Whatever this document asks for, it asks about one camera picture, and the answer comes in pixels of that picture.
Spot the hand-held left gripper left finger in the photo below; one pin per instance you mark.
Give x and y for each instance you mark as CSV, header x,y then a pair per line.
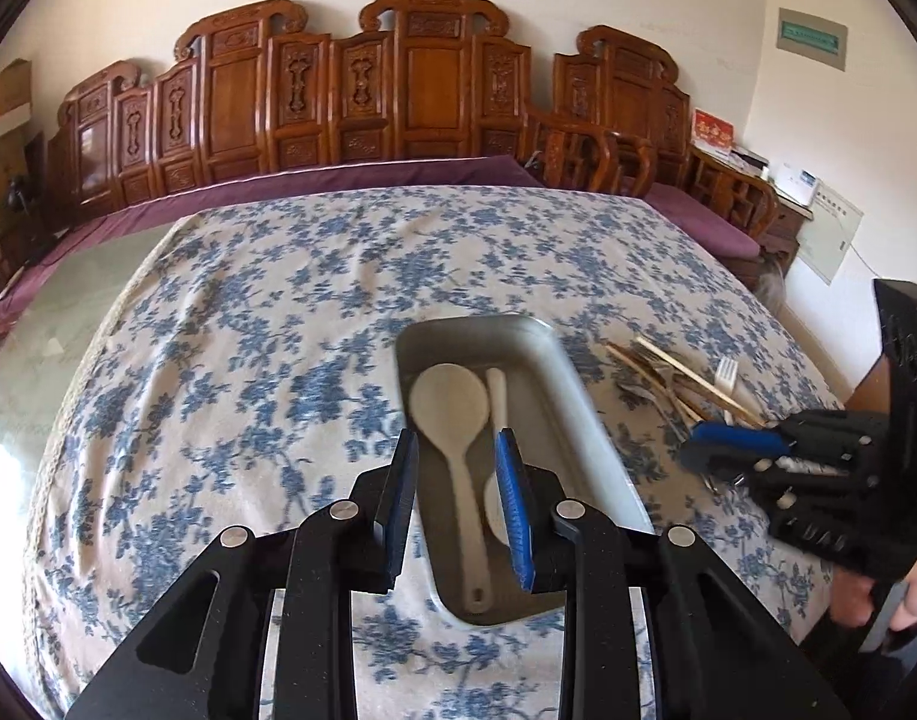
x,y
397,510

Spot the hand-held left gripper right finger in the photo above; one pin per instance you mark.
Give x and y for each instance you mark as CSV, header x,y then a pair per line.
x,y
515,510

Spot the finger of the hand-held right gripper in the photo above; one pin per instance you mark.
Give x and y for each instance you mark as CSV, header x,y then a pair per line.
x,y
721,459
728,435

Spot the bamboo chopstick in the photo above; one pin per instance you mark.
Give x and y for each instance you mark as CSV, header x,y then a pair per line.
x,y
698,391
638,371
691,375

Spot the metal spoon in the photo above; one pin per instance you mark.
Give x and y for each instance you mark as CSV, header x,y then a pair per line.
x,y
642,392

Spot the rectangular metal tray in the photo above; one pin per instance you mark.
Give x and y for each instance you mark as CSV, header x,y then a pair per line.
x,y
578,435

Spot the small white ceramic spoon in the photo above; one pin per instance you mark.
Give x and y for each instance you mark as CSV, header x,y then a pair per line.
x,y
497,397

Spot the large white rice spoon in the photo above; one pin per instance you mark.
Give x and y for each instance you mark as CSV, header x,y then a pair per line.
x,y
447,401

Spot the clear plastic bag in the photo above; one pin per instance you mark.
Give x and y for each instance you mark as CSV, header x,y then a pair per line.
x,y
775,281

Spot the short purple seat cushion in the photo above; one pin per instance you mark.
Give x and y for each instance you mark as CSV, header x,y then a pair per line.
x,y
698,217

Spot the white electrical panel box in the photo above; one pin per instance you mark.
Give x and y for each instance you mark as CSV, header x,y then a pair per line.
x,y
830,232

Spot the blue floral tablecloth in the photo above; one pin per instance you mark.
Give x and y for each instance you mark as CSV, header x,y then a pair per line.
x,y
278,315

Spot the white box with blue print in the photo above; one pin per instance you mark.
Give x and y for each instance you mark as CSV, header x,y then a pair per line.
x,y
797,184

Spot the red calendar card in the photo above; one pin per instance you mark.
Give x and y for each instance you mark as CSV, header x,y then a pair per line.
x,y
712,131

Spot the carved wooden armchair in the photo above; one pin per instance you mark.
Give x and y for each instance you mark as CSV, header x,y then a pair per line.
x,y
578,150

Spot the long purple seat cushion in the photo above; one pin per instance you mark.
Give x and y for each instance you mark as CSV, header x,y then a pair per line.
x,y
353,172

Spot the short carved wooden bench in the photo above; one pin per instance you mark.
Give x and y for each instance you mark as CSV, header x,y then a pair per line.
x,y
631,82

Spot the long carved wooden bench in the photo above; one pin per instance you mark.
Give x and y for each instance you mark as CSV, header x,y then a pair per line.
x,y
316,90

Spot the green wall sign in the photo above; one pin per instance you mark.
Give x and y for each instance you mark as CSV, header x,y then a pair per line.
x,y
811,36

